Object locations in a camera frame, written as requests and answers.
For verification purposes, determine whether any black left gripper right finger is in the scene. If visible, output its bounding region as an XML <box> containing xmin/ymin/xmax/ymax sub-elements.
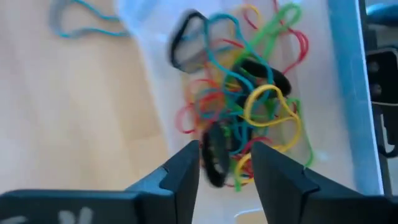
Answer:
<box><xmin>250</xmin><ymin>141</ymin><xmax>398</xmax><ymax>224</ymax></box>

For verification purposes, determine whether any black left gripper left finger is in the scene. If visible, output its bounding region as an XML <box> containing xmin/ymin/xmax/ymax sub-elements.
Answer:
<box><xmin>0</xmin><ymin>139</ymin><xmax>200</xmax><ymax>224</ymax></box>

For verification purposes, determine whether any black wide rubber band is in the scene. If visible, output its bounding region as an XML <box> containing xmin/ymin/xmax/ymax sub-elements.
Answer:
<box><xmin>201</xmin><ymin>122</ymin><xmax>231</xmax><ymax>189</ymax></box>
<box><xmin>238</xmin><ymin>58</ymin><xmax>292</xmax><ymax>98</ymax></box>

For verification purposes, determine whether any red rubber band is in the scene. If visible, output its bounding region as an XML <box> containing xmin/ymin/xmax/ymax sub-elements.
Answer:
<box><xmin>175</xmin><ymin>77</ymin><xmax>226</xmax><ymax>135</ymax></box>
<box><xmin>272</xmin><ymin>0</ymin><xmax>310</xmax><ymax>76</ymax></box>
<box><xmin>228</xmin><ymin>136</ymin><xmax>274</xmax><ymax>189</ymax></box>

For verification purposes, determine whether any green rubber band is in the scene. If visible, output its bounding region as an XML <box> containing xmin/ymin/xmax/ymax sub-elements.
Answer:
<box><xmin>287</xmin><ymin>97</ymin><xmax>314</xmax><ymax>169</ymax></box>
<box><xmin>236</xmin><ymin>2</ymin><xmax>303</xmax><ymax>63</ymax></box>

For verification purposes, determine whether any dark blue rubber band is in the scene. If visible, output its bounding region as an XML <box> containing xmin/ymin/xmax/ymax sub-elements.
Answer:
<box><xmin>203</xmin><ymin>12</ymin><xmax>275</xmax><ymax>105</ymax></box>

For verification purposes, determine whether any black thin rubber band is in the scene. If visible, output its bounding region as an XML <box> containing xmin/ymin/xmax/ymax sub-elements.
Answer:
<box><xmin>169</xmin><ymin>10</ymin><xmax>210</xmax><ymax>75</ymax></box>

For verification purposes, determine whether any clear plastic bin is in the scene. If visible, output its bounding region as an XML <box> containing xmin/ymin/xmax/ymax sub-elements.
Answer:
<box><xmin>114</xmin><ymin>0</ymin><xmax>386</xmax><ymax>224</ymax></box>

